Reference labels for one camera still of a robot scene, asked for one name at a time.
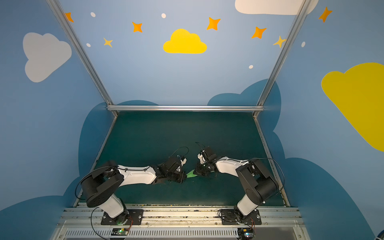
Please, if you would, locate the green square paper sheet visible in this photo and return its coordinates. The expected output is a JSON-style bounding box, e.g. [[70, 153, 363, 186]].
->
[[186, 170, 198, 179]]

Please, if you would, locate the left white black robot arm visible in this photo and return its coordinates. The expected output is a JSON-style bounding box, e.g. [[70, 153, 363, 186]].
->
[[80, 155, 187, 226]]

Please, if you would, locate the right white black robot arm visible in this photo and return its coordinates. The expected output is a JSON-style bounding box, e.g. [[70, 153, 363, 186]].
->
[[193, 147, 281, 225]]

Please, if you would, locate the right green circuit board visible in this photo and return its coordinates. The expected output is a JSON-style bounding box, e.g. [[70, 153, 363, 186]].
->
[[237, 228, 255, 240]]

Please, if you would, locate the green circuit board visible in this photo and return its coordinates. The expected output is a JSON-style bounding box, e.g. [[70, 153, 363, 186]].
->
[[237, 228, 255, 240], [111, 228, 130, 236]]

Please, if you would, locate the left green circuit board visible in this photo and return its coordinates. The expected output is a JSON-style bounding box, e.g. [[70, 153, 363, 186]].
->
[[111, 228, 130, 236]]

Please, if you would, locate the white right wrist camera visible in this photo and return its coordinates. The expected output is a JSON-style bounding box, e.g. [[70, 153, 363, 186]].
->
[[198, 153, 206, 165]]

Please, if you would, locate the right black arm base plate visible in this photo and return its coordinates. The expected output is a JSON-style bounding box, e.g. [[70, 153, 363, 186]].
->
[[218, 209, 262, 226]]

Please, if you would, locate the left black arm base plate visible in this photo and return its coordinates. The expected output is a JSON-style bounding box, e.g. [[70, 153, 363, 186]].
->
[[101, 209, 144, 226]]

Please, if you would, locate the aluminium right floor rail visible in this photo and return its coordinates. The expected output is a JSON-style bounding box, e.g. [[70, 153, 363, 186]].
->
[[253, 116, 291, 207]]

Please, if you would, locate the aluminium floor rail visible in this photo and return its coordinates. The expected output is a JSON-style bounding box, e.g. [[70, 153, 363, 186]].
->
[[73, 117, 117, 208], [253, 116, 291, 207]]

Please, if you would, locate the aluminium left floor rail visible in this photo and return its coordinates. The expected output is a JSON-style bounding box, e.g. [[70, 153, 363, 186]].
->
[[73, 117, 117, 208]]

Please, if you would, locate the aluminium back frame rail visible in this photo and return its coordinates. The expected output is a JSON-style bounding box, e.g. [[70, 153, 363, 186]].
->
[[107, 105, 264, 112]]

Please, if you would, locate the aluminium right frame post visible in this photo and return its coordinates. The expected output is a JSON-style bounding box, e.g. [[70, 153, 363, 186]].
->
[[253, 0, 318, 120]]

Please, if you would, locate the aluminium frame post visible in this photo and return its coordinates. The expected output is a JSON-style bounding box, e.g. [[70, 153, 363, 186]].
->
[[253, 0, 318, 120], [46, 0, 114, 107]]

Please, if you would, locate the aluminium left frame post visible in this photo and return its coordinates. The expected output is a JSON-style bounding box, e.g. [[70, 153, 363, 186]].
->
[[46, 0, 114, 107]]

